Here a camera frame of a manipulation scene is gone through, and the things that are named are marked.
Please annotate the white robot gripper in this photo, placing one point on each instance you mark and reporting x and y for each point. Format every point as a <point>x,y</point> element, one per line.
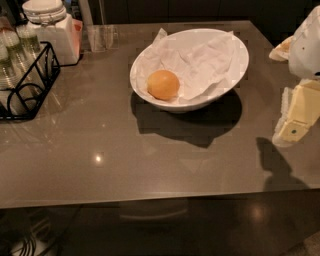
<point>306,50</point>

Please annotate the white crumpled paper liner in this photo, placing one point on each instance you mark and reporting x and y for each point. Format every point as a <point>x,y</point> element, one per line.
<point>200,63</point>

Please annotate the orange fruit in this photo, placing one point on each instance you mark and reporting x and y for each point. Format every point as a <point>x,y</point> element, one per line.
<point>163,84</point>

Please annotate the clear acrylic holder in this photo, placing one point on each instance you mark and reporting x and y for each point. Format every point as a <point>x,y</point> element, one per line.
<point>103,37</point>

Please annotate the white lidded ceramic jar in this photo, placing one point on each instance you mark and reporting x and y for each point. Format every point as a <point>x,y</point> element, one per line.
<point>52,23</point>

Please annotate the clear plastic cup stack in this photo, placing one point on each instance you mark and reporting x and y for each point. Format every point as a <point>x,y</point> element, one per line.
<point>9,75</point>

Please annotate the black wire rack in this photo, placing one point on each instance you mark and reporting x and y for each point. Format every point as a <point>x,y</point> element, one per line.
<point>24,101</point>

